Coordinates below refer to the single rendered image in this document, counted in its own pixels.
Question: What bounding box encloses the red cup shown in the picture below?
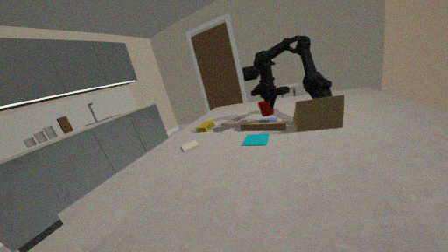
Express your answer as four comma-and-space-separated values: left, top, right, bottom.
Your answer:
258, 101, 274, 116

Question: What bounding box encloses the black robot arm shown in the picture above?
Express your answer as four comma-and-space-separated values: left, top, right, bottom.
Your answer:
242, 35, 332, 99

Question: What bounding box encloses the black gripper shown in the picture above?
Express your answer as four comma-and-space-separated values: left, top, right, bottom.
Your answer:
251, 75, 290, 108

